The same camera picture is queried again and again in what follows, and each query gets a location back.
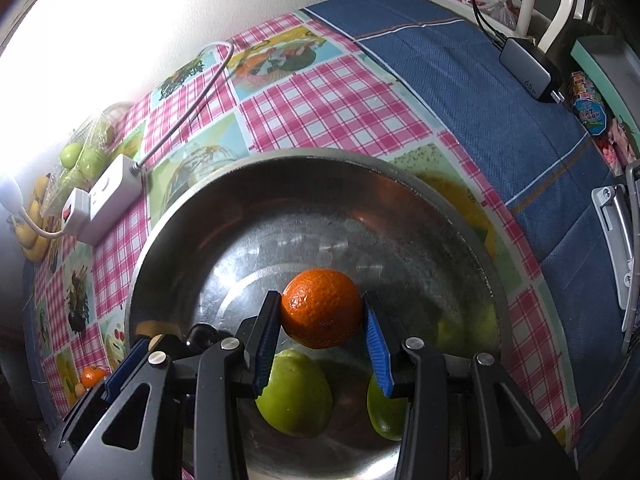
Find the clear plastic container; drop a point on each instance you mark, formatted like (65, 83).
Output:
(100, 125)

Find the pink checkered printed tablecloth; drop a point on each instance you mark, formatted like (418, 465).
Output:
(325, 95)

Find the oval green jujube fruit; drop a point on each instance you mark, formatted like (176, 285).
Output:
(295, 400)
(387, 417)

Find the pink plastic bag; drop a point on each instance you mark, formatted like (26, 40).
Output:
(500, 7)

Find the steel bowl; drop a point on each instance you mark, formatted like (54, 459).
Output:
(400, 240)

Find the pink printed packet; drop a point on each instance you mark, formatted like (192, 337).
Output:
(617, 142)

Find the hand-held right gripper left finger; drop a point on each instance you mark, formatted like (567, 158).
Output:
(266, 355)

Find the orange mandarin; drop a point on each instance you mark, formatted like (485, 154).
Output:
(94, 377)
(320, 307)

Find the grey charger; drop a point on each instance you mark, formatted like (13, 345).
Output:
(527, 67)

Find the colourful printed small box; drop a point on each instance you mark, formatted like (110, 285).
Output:
(587, 110)

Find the white power strip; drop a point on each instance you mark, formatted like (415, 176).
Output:
(107, 195)

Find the yellow banana bunch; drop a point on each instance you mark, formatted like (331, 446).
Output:
(32, 250)

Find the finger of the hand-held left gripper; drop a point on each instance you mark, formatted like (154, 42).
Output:
(127, 367)

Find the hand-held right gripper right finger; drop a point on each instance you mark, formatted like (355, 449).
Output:
(377, 355)

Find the grey metal bracket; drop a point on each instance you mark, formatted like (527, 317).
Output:
(612, 220)

